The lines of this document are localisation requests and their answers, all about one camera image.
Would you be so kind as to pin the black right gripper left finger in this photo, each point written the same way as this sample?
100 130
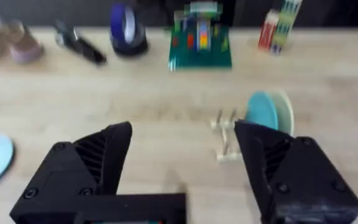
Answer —
73 174

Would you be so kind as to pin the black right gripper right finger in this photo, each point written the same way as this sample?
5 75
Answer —
300 186

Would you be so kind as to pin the small wooden peg rack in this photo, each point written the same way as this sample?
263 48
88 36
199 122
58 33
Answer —
227 146

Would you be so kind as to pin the pale green plate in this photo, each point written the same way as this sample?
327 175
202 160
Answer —
286 115

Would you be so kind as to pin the teal plate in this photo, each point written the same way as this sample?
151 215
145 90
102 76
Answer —
259 110

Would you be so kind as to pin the black stapler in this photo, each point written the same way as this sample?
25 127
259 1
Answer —
82 46

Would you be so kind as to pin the black tape roll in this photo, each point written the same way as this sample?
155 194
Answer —
132 46

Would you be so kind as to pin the colourful toy block tower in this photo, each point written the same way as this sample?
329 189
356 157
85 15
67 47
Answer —
278 31

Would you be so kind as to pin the blue tape roll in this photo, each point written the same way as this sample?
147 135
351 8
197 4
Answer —
121 21

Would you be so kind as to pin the green board with toy blocks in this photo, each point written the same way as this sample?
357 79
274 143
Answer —
197 53

